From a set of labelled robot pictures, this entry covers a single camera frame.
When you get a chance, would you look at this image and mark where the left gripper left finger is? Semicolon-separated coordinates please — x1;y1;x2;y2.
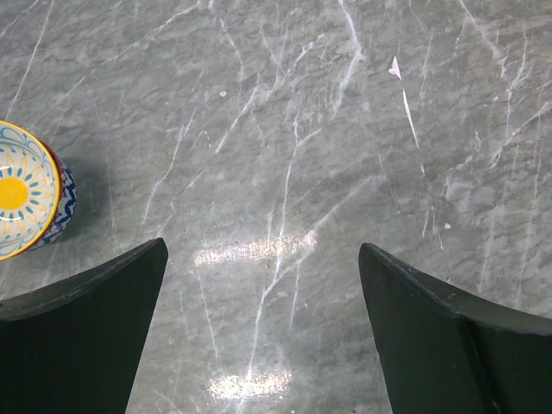
1;238;168;413

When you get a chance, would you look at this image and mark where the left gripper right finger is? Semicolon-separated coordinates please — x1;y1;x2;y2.
359;243;551;413

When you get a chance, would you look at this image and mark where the blue yellow patterned bowl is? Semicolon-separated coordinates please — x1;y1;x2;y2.
1;121;78;260

